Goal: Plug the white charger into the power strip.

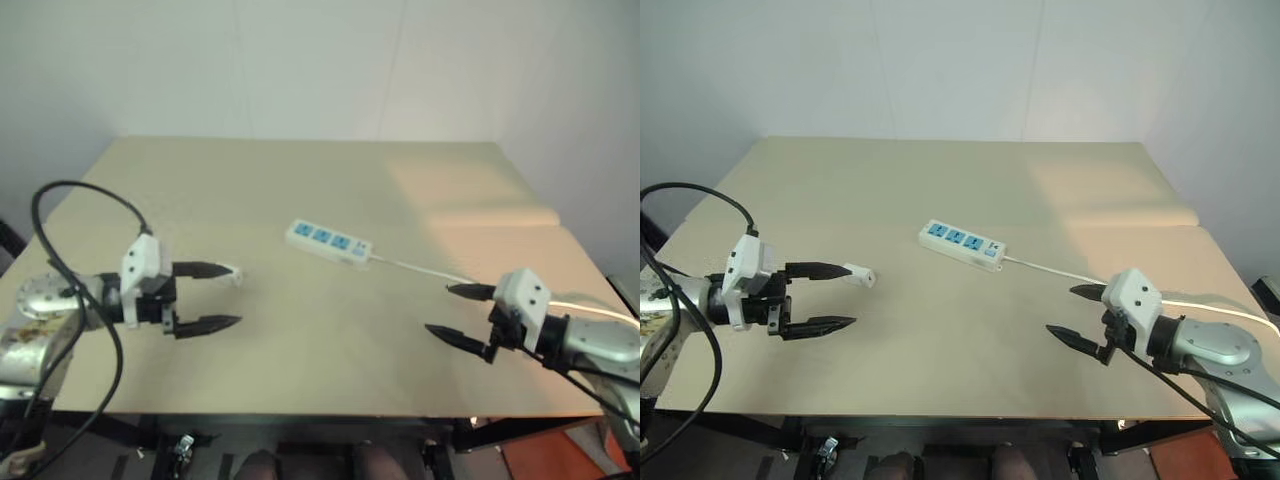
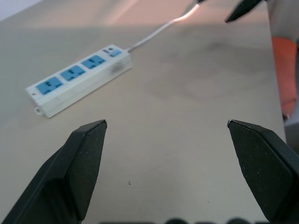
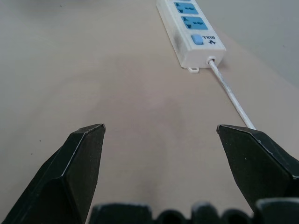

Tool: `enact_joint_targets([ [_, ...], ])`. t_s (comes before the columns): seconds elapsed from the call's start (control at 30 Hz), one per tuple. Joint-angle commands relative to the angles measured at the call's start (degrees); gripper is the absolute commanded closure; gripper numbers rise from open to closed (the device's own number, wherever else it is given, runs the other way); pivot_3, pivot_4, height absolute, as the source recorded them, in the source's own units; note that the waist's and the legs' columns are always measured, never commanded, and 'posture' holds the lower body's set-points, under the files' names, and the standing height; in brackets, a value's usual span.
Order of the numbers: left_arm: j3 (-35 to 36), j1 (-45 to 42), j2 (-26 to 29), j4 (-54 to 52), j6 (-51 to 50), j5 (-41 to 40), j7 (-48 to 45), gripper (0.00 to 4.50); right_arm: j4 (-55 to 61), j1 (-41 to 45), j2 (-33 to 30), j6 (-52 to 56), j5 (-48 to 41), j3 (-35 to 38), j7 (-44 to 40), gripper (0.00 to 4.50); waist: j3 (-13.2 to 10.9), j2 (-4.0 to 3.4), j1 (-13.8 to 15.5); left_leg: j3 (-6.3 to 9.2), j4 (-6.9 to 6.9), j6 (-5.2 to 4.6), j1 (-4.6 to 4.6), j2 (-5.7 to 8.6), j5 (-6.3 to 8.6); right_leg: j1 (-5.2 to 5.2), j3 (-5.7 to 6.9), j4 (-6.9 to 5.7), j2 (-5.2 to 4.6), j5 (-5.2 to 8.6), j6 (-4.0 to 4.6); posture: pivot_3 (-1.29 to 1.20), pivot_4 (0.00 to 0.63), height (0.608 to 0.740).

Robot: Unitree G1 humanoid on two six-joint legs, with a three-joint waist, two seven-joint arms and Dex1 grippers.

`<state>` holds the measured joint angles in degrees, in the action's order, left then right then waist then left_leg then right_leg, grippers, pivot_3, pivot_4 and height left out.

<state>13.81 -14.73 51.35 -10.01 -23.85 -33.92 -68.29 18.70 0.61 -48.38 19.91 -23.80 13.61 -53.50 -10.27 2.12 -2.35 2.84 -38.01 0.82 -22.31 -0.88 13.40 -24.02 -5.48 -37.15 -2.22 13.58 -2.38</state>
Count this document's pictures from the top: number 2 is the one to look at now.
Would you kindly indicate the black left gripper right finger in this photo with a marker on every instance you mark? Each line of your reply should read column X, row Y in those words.
column 268, row 168

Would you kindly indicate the white blue power strip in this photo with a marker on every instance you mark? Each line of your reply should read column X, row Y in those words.
column 77, row 80

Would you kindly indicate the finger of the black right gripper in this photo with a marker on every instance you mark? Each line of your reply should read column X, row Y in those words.
column 243, row 10
column 201, row 2

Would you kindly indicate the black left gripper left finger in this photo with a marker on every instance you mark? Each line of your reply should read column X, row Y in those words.
column 70, row 168

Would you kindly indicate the orange object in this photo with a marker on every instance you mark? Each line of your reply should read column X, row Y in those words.
column 286, row 74

